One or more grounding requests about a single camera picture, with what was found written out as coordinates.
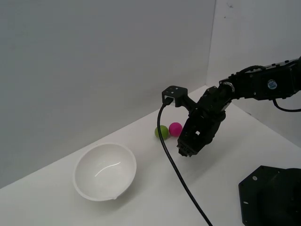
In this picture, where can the white round bowl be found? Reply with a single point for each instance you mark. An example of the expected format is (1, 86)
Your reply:
(105, 171)

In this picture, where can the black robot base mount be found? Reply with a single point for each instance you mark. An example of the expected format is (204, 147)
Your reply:
(265, 197)

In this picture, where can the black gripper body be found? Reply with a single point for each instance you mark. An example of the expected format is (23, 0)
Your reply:
(211, 106)

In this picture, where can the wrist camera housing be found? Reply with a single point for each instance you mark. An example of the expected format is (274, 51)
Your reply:
(175, 93)

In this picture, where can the pink golf ball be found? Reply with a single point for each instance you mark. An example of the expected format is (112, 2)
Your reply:
(175, 128)

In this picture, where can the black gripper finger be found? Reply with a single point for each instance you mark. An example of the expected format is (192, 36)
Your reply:
(210, 134)
(188, 139)

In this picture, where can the green golf ball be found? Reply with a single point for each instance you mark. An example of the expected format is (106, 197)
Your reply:
(165, 132)

